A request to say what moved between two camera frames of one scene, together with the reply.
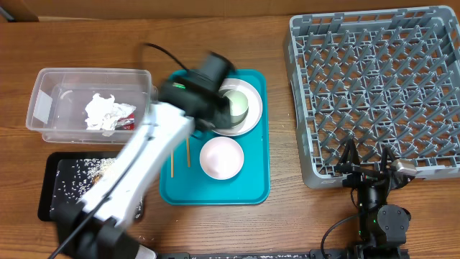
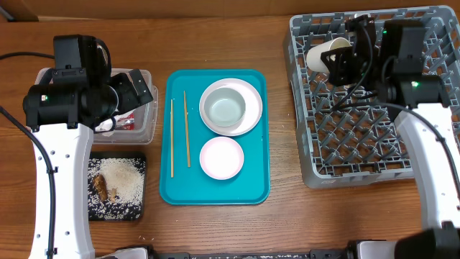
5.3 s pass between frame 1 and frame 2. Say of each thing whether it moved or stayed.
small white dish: stayed
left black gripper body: moved
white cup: moved
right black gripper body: moved
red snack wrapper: stayed
